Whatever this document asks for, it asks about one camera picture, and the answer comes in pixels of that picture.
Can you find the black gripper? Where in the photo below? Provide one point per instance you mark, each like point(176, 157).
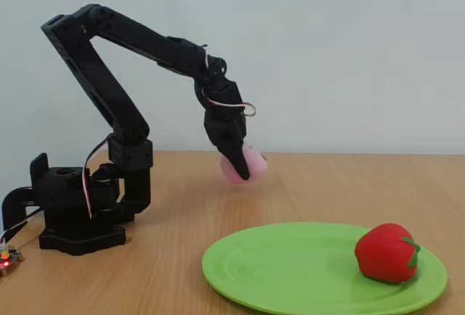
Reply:
point(224, 126)

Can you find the pink plush peach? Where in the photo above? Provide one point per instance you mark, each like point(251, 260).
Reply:
point(258, 170)

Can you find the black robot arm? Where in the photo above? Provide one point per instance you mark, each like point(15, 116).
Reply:
point(91, 72)

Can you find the green oval plate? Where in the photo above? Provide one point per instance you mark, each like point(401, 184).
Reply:
point(290, 268)

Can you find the red plush strawberry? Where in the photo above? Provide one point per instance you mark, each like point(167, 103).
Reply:
point(385, 257)

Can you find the black table clamp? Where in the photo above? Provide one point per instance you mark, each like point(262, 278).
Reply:
point(14, 199)

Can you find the small controller circuit board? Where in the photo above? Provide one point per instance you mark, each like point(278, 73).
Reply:
point(9, 260)

